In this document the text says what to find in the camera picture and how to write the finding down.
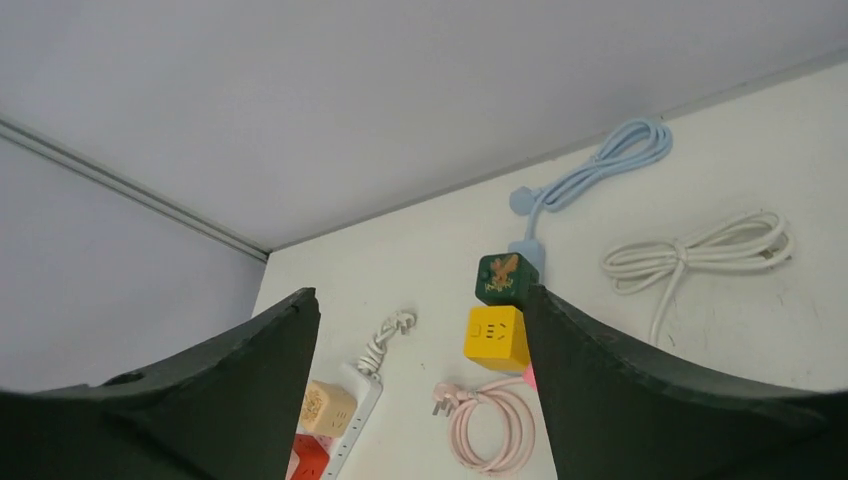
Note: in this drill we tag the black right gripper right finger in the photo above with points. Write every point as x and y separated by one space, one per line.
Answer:
616 407

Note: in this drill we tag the yellow cube socket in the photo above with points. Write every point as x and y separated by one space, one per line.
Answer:
496 339

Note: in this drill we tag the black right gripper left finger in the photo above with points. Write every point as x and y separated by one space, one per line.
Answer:
226 408

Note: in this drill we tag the beige cube socket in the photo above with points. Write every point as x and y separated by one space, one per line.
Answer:
327 409

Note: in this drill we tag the dark green cube socket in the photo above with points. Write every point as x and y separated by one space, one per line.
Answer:
505 280

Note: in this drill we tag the white multicolour power strip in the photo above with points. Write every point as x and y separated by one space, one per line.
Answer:
366 389

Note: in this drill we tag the orange-red cube socket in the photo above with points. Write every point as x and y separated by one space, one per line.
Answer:
308 459

